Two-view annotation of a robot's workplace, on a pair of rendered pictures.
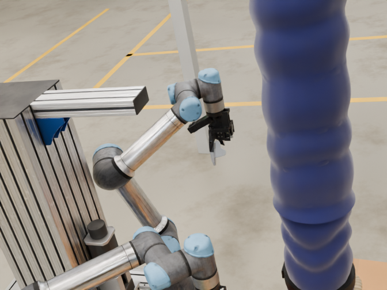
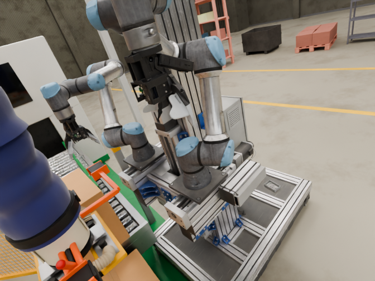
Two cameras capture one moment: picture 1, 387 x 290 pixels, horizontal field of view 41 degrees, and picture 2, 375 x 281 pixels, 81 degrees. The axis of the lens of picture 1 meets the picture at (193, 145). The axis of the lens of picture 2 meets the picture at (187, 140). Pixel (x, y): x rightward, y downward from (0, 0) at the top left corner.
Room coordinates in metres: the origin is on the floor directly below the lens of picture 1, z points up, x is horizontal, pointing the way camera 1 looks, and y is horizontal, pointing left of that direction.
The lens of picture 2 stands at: (2.01, -0.55, 1.77)
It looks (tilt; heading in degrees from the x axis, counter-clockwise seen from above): 29 degrees down; 121
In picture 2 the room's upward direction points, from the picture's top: 17 degrees counter-clockwise
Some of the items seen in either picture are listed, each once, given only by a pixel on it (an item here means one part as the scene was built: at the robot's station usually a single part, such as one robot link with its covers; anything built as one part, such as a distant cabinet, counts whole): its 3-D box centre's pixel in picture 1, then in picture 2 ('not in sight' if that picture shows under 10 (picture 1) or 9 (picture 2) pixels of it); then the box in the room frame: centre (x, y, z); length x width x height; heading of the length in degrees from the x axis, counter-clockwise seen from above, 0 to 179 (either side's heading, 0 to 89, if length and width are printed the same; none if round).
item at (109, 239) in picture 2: not in sight; (97, 235); (1.26, -0.23, 1.08); 0.34 x 0.10 x 0.05; 154
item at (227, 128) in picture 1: (219, 123); (152, 75); (1.70, -0.11, 1.66); 0.09 x 0.08 x 0.12; 68
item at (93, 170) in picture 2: not in sight; (97, 170); (1.07, 0.05, 1.18); 0.09 x 0.08 x 0.05; 64
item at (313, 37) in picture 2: not in sight; (316, 37); (2.48, 7.09, 0.22); 1.29 x 0.96 x 0.45; 70
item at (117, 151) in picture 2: not in sight; (134, 186); (0.62, 0.57, 0.50); 0.07 x 0.07 x 1.00; 63
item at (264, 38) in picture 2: not in sight; (261, 40); (0.93, 7.59, 0.35); 1.02 x 0.83 x 0.69; 159
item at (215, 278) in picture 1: (204, 276); (65, 112); (1.07, 0.04, 1.52); 0.08 x 0.08 x 0.05
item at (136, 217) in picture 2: not in sight; (98, 174); (0.02, 0.69, 0.50); 2.31 x 0.05 x 0.19; 153
